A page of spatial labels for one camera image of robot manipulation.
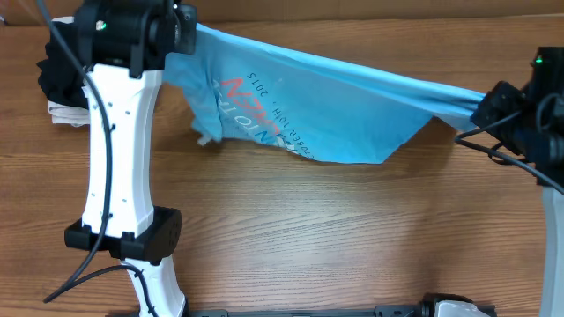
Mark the light blue t-shirt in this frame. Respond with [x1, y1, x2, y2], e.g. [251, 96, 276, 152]
[164, 26, 483, 164]

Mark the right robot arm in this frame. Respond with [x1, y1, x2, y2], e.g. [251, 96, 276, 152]
[471, 47, 563, 316]

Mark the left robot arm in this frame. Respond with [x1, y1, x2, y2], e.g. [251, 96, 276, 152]
[64, 1, 197, 316]

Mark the black folded garment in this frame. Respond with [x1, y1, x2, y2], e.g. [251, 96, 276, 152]
[36, 33, 88, 109]

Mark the beige folded garment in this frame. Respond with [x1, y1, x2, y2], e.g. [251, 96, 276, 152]
[47, 16, 92, 129]

